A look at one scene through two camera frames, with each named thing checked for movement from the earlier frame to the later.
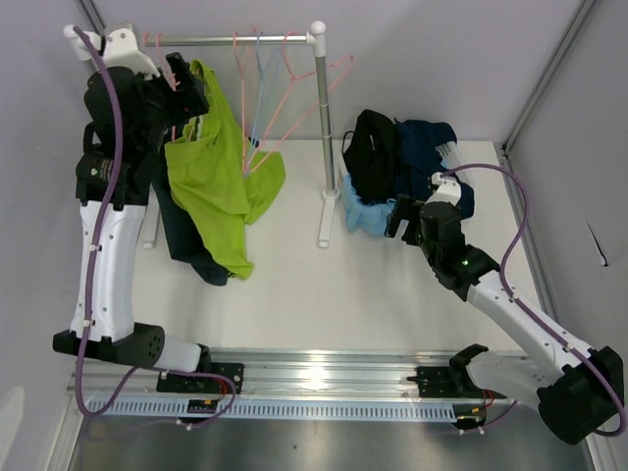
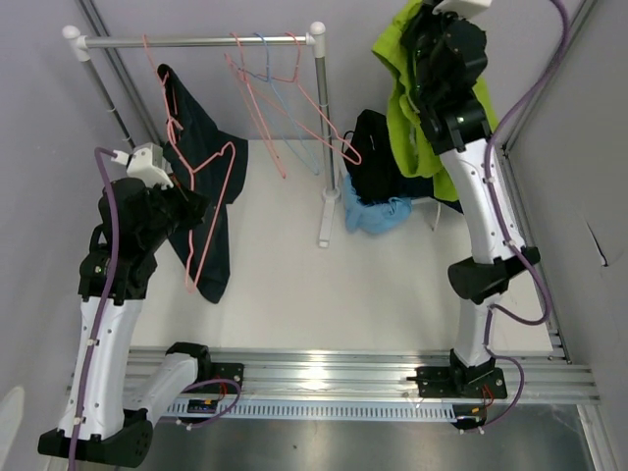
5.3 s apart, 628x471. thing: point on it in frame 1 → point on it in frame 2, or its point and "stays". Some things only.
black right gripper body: [407, 209] → [422, 35]
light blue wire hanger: [265, 76] → [268, 80]
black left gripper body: [174, 107] → [173, 210]
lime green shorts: [217, 185] → [413, 150]
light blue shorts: [360, 216] stays
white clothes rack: [317, 37] stays
